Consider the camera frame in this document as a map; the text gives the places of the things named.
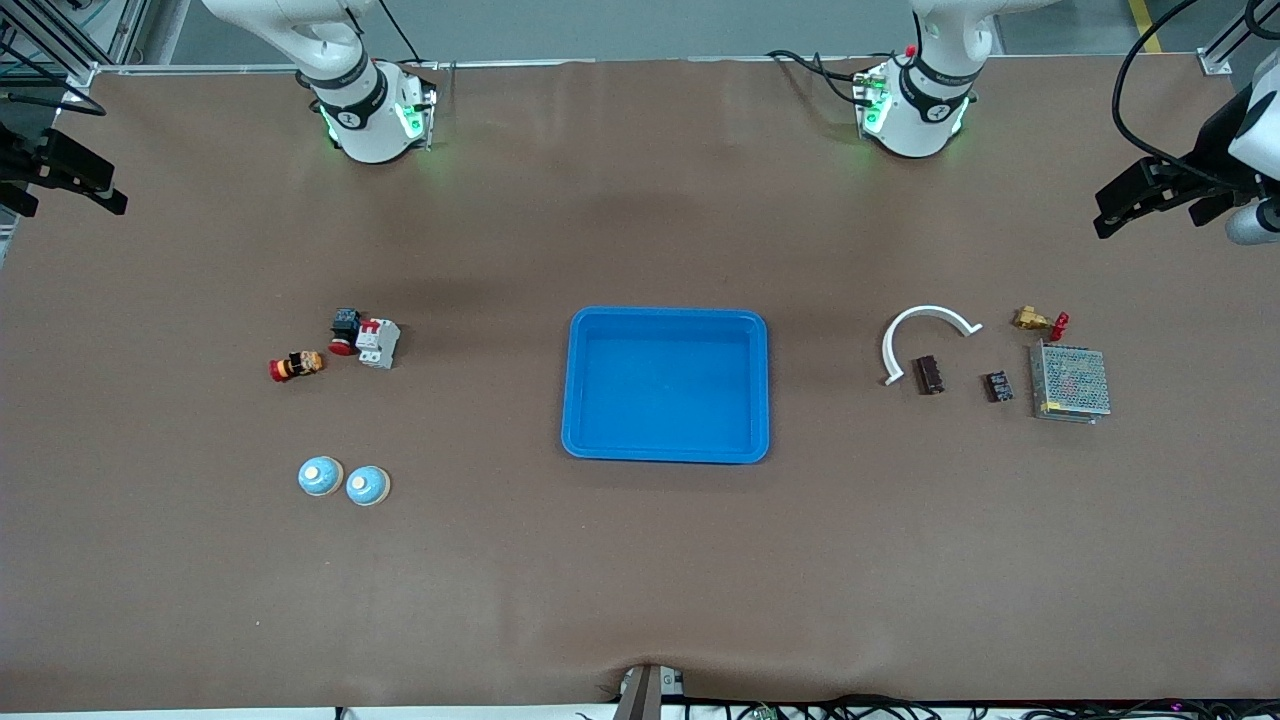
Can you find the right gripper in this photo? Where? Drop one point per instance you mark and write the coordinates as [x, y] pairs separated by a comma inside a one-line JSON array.
[[14, 160]]

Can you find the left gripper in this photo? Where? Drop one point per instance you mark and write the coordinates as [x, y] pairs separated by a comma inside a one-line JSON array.
[[1208, 143]]

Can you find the blue dome bell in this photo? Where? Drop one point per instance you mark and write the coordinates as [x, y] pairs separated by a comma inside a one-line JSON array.
[[367, 485], [320, 476]]

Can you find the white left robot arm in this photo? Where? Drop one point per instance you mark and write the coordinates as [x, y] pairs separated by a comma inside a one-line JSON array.
[[925, 110]]

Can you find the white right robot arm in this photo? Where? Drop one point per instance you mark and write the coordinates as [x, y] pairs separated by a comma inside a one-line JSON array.
[[365, 120]]

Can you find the blue plastic tray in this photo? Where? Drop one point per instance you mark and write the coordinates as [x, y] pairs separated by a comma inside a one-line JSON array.
[[665, 390]]

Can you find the perforated metal power supply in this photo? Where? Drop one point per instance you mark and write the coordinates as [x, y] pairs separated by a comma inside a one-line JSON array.
[[1070, 382]]

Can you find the red orange push button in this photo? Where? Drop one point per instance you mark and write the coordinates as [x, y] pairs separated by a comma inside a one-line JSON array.
[[297, 366]]

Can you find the white curved pipe clamp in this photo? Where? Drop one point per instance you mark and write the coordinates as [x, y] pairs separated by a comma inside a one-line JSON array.
[[887, 350]]

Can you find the white red circuit breaker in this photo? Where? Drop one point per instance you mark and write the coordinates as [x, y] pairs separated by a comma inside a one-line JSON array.
[[378, 342]]

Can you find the brown table mat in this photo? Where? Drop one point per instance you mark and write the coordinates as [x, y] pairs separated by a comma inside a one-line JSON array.
[[640, 580]]

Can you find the aluminium frame post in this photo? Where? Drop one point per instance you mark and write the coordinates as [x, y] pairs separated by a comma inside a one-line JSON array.
[[1222, 48], [45, 45]]

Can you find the black red emergency stop switch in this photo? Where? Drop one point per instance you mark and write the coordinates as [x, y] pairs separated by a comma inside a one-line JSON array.
[[344, 328]]

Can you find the grey metal clamp bracket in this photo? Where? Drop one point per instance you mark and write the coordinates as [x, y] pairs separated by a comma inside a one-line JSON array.
[[640, 695]]

